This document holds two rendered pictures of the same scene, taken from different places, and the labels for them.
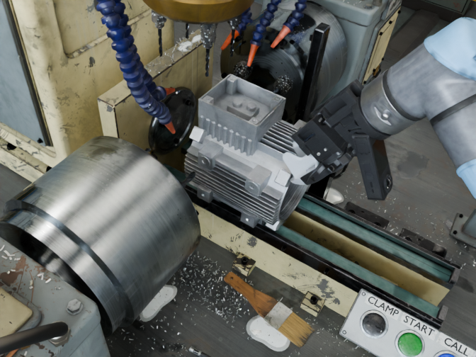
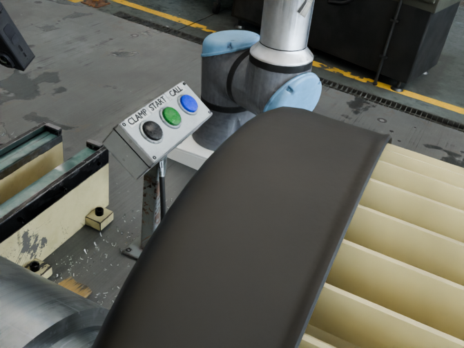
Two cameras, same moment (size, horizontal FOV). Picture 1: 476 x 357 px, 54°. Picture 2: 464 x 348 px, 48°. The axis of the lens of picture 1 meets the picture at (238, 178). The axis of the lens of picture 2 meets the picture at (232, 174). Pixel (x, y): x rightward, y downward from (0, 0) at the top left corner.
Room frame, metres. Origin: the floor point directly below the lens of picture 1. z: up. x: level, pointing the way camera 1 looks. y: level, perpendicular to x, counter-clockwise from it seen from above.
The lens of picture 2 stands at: (0.26, 0.41, 1.43)
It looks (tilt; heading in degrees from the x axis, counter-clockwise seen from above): 34 degrees down; 263
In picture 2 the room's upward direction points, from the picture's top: 9 degrees clockwise
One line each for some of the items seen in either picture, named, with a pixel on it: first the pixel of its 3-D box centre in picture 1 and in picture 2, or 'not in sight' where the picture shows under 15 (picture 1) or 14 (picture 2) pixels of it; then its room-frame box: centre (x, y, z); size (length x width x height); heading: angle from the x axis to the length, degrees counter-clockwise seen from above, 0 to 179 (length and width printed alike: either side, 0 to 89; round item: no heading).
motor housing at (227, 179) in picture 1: (254, 161); not in sight; (0.64, -0.03, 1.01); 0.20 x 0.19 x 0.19; 62
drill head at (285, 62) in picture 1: (290, 57); not in sight; (0.98, -0.09, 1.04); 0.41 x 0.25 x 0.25; 153
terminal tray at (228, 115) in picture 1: (241, 114); not in sight; (0.66, 0.01, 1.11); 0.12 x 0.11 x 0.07; 62
